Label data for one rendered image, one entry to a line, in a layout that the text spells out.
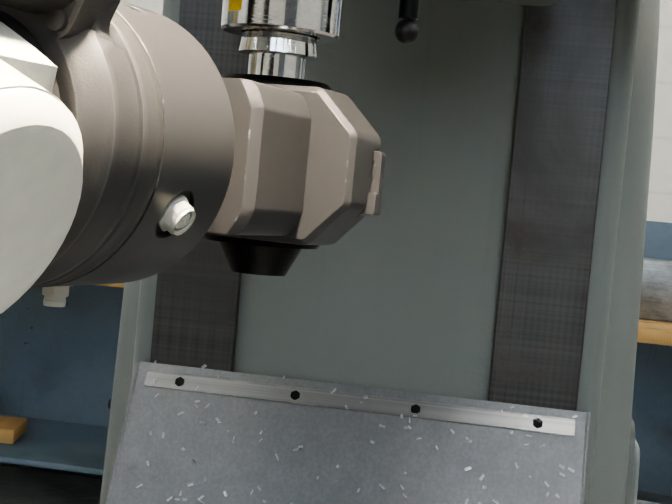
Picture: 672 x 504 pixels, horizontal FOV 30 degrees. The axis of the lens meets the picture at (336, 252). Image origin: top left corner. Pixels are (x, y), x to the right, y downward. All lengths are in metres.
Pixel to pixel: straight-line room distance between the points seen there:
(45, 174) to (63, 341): 4.76
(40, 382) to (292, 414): 4.24
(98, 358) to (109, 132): 4.67
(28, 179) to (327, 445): 0.61
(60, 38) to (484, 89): 0.56
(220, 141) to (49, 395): 4.72
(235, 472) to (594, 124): 0.34
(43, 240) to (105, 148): 0.04
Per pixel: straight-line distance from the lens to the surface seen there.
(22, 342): 5.10
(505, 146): 0.86
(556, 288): 0.86
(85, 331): 5.00
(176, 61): 0.37
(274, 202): 0.41
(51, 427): 4.84
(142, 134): 0.34
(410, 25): 0.49
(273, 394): 0.88
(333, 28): 0.49
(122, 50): 0.34
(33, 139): 0.27
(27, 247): 0.29
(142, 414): 0.89
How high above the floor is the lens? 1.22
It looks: 3 degrees down
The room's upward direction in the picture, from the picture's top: 5 degrees clockwise
